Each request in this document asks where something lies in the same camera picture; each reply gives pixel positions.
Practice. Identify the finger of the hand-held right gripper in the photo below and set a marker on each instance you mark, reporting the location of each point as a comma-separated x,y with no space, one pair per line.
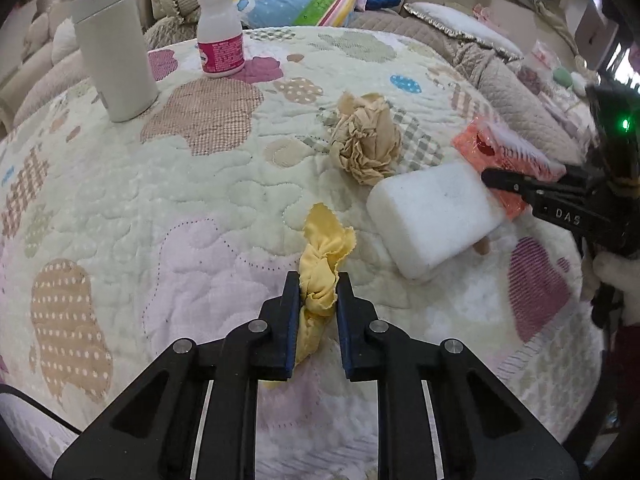
507,182

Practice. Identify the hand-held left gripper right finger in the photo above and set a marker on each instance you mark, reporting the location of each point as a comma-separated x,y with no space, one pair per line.
346,327

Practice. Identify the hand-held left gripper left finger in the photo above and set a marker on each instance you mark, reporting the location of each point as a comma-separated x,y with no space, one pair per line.
290,327

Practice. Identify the yellow cloth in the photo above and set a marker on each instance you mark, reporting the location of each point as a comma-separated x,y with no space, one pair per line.
320,270

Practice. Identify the white sponge block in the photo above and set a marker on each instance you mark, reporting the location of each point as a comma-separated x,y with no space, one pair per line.
432,215

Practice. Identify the person's right forearm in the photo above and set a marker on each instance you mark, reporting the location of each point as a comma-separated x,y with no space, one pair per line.
617,280

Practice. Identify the orange plastic packet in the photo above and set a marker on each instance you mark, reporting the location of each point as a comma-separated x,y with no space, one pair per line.
505,152

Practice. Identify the small tan cylinder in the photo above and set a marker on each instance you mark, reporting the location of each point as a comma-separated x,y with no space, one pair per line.
482,247

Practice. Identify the beige tufted sofa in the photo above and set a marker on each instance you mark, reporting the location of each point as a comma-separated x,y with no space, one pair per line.
515,100

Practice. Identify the green plush toy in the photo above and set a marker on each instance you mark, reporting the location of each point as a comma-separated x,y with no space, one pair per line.
562,76

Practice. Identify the white plush toy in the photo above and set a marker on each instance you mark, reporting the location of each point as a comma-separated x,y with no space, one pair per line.
582,81

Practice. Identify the crumpled beige paper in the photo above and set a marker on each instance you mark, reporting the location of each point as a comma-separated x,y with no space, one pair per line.
367,140

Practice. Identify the white cushion with gold trim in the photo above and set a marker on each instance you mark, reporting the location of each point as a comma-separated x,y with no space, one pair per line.
460,22

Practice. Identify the colourful striped pillow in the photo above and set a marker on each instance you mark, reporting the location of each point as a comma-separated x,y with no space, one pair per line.
300,2

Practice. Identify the white pill bottle pink label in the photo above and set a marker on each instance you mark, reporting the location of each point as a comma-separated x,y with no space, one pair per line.
220,45

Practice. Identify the white thermos flask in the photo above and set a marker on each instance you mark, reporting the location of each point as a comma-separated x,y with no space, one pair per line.
115,50

